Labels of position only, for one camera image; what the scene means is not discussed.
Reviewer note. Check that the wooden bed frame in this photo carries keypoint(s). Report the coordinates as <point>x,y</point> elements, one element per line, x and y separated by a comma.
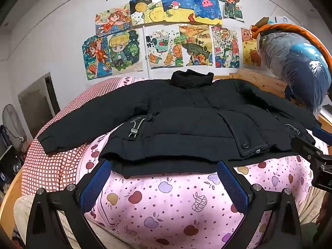
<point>259,80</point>

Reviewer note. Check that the black padded jacket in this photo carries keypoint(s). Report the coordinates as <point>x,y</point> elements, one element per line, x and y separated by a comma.
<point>181,124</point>

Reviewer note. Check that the red checkered blanket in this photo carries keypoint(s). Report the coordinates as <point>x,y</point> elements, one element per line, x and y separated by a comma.
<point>51,166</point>

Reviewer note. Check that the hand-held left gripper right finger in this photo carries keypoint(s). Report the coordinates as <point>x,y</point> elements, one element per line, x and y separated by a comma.
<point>233,189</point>

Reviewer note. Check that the blond-haired figure drawing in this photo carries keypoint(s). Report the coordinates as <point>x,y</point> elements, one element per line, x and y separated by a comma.
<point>124,51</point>

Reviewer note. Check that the swimming figure drawing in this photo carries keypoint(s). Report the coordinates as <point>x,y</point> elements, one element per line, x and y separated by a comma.
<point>96,57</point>

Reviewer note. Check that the pink jellyfish drawing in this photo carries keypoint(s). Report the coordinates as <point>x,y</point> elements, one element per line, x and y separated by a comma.
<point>207,5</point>

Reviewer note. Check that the beige cloth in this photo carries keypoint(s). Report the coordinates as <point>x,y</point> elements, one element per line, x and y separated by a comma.
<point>20,212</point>

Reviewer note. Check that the red-haired green-clothed figure drawing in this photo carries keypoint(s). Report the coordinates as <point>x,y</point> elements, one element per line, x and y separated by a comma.
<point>229,4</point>

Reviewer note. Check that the pineapple drawing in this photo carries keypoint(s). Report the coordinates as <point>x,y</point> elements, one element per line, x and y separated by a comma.
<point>144,7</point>

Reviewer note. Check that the plastic-wrapped blue bundle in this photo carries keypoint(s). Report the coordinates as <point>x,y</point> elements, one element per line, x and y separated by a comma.
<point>293,57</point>

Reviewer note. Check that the fish sea drawing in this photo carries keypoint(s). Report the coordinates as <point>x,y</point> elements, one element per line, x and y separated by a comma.
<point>176,5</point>

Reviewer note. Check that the city pagoda drawing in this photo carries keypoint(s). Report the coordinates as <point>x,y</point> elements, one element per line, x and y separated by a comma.
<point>225,46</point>

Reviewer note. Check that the pink apple-print bedsheet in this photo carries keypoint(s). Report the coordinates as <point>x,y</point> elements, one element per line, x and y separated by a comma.
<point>168,202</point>

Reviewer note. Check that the orange-haired figure drawing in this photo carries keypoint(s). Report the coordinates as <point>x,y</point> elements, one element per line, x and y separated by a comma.
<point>114,19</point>

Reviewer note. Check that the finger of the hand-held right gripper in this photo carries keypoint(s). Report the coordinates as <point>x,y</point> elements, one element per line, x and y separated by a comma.
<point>321,132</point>
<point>304,147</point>

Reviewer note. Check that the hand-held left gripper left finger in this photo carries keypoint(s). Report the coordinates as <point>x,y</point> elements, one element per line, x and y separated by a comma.
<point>94,186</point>

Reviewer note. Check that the electric fan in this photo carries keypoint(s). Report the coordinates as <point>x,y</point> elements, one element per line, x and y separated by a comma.
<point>11,119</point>

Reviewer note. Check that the bear drawing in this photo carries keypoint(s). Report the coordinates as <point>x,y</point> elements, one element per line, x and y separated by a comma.
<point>249,46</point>

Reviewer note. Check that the cup and oranges drawing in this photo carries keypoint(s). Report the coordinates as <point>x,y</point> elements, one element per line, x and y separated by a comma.
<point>163,48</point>

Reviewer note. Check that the autumn landscape drawing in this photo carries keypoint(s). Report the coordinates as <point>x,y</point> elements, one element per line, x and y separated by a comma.
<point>195,44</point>

